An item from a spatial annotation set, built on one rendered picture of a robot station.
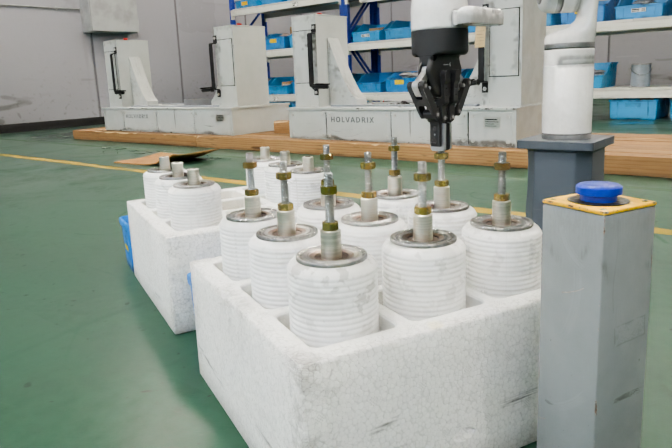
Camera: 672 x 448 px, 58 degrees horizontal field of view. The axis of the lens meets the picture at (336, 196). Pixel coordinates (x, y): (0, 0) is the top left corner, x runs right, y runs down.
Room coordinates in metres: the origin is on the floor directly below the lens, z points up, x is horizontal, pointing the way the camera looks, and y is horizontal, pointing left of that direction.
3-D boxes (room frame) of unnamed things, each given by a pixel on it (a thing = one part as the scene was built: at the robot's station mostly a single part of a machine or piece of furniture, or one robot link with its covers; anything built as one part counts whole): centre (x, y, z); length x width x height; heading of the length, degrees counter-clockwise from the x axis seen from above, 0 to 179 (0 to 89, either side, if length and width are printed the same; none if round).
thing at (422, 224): (0.66, -0.10, 0.26); 0.02 x 0.02 x 0.03
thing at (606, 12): (5.35, -2.25, 0.90); 0.50 x 0.38 x 0.21; 141
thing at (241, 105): (4.74, 1.11, 0.45); 1.61 x 0.57 x 0.74; 50
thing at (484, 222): (0.72, -0.20, 0.25); 0.08 x 0.08 x 0.01
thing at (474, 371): (0.77, -0.04, 0.09); 0.39 x 0.39 x 0.18; 27
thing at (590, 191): (0.55, -0.24, 0.32); 0.04 x 0.04 x 0.02
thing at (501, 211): (0.72, -0.20, 0.26); 0.02 x 0.02 x 0.03
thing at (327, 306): (0.61, 0.01, 0.16); 0.10 x 0.10 x 0.18
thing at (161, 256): (1.26, 0.21, 0.09); 0.39 x 0.39 x 0.18; 28
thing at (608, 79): (5.33, -2.24, 0.36); 0.50 x 0.38 x 0.21; 142
